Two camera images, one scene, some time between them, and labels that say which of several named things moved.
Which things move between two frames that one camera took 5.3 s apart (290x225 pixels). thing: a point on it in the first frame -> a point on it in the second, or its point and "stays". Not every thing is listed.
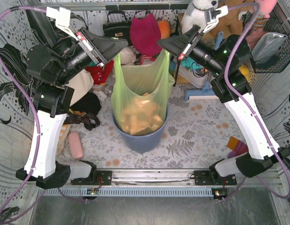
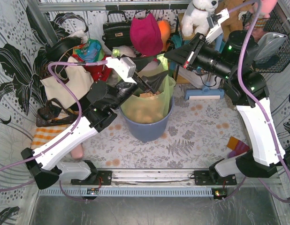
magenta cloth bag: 145,32 stays
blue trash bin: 141,144 -> 149,132
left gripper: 89,49 -> 140,81
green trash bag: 139,94 stays
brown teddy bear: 229,24 stays
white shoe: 196,77 stays
